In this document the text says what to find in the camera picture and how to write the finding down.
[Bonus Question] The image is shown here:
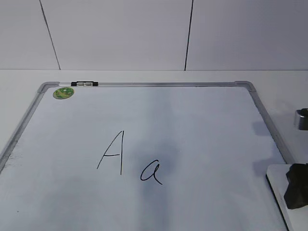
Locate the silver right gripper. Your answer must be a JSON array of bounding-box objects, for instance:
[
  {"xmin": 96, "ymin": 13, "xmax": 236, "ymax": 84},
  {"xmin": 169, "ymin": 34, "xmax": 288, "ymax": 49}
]
[{"xmin": 284, "ymin": 108, "xmax": 308, "ymax": 209}]

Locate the white board with grey frame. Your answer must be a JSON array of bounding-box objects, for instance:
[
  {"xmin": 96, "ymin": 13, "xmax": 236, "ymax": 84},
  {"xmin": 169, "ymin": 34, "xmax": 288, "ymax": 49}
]
[{"xmin": 0, "ymin": 85, "xmax": 286, "ymax": 231}]

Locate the white board eraser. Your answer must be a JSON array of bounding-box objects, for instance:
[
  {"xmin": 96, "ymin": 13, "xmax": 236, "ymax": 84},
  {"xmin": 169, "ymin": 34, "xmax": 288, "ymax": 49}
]
[{"xmin": 266, "ymin": 164, "xmax": 303, "ymax": 231}]

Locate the black and clear board clip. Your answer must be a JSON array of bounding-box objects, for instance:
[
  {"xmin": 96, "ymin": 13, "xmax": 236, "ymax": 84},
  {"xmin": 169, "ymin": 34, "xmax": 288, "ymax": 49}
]
[{"xmin": 70, "ymin": 81, "xmax": 99, "ymax": 87}]

